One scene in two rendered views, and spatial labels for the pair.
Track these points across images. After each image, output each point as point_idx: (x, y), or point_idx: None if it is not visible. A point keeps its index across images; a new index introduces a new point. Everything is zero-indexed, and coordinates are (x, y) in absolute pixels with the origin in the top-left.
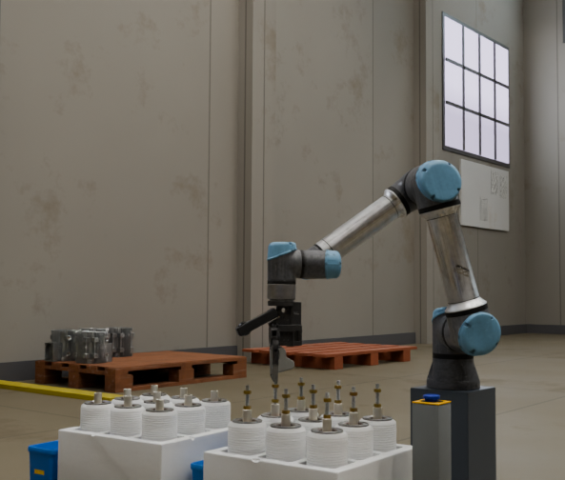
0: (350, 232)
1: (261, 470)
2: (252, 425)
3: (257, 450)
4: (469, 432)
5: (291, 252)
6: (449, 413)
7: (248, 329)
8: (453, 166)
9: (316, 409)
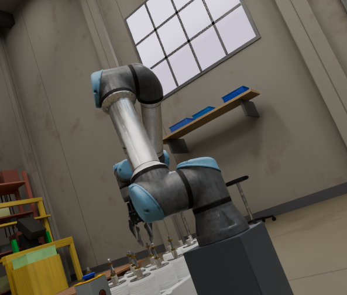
0: None
1: None
2: (124, 275)
3: None
4: (198, 293)
5: (115, 171)
6: (88, 291)
7: None
8: (91, 75)
9: (132, 267)
